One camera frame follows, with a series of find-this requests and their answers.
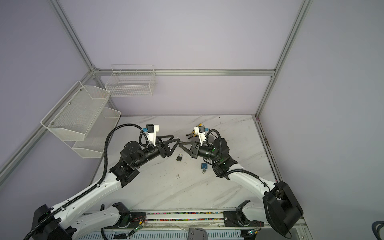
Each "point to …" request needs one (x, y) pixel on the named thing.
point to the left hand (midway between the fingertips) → (176, 139)
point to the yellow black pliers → (193, 133)
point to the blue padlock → (204, 166)
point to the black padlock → (179, 157)
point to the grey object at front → (197, 233)
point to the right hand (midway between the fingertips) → (179, 147)
